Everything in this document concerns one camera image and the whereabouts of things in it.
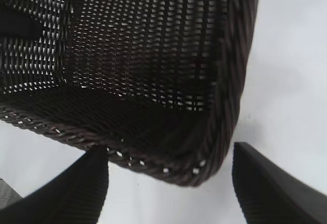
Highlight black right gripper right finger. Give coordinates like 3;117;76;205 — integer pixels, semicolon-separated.
231;142;327;224

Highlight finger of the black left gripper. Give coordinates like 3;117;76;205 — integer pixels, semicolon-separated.
0;14;43;40

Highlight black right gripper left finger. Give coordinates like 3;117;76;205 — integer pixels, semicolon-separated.
0;146;110;224

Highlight dark brown wicker basket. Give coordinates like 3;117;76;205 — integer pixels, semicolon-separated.
0;0;264;188

